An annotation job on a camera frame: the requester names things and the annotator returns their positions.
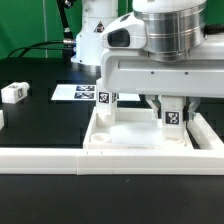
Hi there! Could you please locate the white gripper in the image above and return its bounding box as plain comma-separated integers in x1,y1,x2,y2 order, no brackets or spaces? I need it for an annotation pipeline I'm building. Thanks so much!
101,13,224,121

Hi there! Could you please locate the white square table top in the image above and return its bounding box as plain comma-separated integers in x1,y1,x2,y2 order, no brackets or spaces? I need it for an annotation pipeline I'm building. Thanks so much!
83,108,193,150

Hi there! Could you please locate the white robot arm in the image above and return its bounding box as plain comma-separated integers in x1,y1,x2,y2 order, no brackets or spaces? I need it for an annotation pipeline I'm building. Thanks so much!
72,0,224,115

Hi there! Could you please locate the white U-shaped obstacle fence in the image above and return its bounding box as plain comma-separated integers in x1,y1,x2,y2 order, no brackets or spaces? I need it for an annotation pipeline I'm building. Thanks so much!
0,114,224,175

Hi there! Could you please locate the white sheet with fiducial tags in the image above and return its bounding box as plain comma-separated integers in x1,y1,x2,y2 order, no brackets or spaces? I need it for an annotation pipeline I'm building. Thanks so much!
50,83,141,102

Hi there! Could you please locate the black cable on table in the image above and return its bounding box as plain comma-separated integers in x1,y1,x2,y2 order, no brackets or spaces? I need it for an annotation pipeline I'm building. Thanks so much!
7,39,78,60

